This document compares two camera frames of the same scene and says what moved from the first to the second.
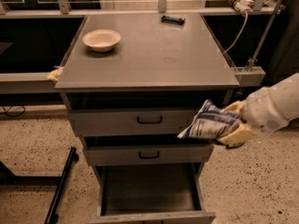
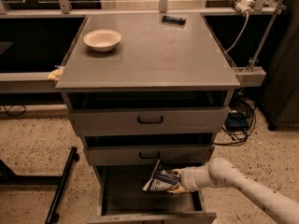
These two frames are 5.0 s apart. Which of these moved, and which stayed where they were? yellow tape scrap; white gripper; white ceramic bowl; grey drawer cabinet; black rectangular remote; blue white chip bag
Moved: blue white chip bag; white gripper
Stayed: white ceramic bowl; black rectangular remote; grey drawer cabinet; yellow tape scrap
